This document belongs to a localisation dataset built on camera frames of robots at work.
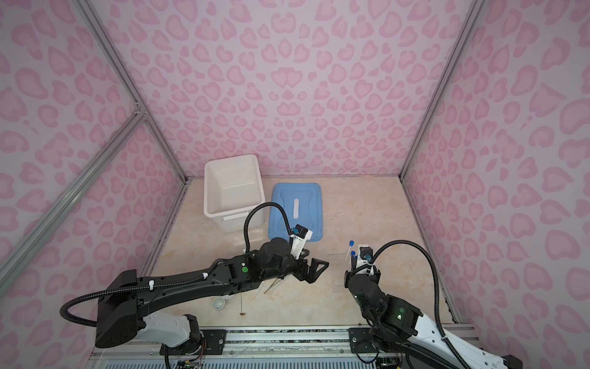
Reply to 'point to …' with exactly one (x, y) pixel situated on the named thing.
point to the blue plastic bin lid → (303, 203)
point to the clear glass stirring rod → (254, 296)
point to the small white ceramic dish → (218, 303)
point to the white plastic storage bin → (232, 186)
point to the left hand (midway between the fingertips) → (322, 257)
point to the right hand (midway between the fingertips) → (352, 258)
